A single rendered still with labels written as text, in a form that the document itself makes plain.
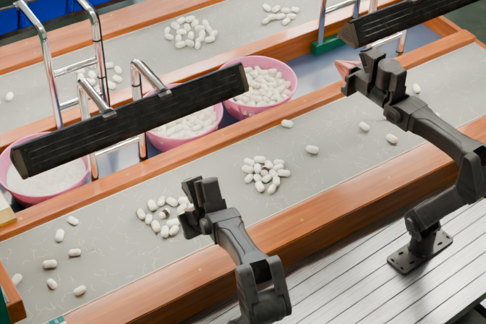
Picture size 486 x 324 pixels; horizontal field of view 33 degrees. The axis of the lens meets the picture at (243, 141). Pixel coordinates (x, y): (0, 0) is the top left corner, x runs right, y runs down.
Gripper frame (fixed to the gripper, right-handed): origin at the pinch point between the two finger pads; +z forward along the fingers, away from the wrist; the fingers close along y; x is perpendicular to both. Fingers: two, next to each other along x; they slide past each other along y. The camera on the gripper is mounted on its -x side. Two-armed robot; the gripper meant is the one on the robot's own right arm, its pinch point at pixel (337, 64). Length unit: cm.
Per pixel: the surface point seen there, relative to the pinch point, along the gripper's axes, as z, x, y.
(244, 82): 8.8, 0.1, 24.7
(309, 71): 40, 39, -29
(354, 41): 5.5, 0.7, -11.6
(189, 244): -3, 33, 52
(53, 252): 15, 33, 81
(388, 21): 5.3, -1.0, -24.1
